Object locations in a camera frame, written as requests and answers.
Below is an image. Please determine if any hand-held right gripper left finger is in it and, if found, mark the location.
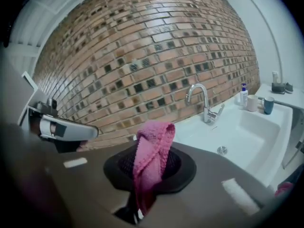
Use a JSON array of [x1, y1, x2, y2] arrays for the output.
[[114, 193, 143, 226]]

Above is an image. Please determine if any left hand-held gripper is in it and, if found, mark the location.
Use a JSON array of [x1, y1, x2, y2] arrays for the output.
[[28, 98, 100, 153]]

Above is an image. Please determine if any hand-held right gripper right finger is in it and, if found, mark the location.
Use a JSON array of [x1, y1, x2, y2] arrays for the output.
[[103, 142, 198, 195]]

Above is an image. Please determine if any pink cloth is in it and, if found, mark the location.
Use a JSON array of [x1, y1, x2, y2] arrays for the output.
[[132, 120, 176, 217]]

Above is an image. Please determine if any chrome sink faucet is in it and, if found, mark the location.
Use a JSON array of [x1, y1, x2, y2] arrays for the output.
[[185, 83, 225, 124]]

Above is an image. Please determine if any white sink basin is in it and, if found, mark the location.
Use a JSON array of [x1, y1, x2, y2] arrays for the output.
[[172, 103, 294, 188]]

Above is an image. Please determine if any white pump soap bottle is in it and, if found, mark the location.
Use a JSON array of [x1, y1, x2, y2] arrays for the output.
[[239, 83, 249, 107]]

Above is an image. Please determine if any beige cup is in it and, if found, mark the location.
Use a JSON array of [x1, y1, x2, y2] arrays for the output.
[[246, 94, 259, 112]]

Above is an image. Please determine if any pink fabric piece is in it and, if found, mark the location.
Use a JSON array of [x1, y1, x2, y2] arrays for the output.
[[274, 181, 294, 197]]

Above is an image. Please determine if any teal mug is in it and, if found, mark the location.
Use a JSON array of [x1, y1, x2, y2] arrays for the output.
[[260, 96, 275, 115]]

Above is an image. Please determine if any white cabinet door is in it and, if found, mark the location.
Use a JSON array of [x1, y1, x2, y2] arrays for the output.
[[281, 108, 304, 170]]

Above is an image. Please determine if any dark grey pouch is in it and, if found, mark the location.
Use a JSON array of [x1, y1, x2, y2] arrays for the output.
[[271, 82, 286, 95]]

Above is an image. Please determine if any white wall conduit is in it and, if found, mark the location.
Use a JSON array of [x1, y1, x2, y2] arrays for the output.
[[235, 0, 284, 83]]

